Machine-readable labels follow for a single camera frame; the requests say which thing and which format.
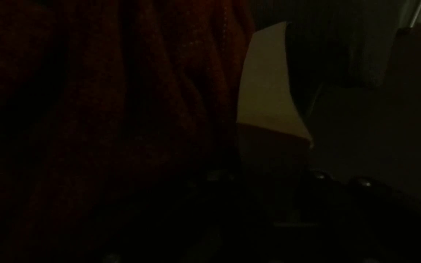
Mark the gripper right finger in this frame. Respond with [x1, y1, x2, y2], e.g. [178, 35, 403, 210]
[304, 169, 421, 263]

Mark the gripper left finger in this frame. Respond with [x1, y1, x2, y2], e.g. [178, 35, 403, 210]
[105, 167, 258, 263]

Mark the red knitted cloth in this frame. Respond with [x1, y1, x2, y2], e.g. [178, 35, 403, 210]
[0, 0, 257, 263]

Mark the dark grey fabric cushion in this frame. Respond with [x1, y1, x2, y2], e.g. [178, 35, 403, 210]
[254, 0, 406, 123]

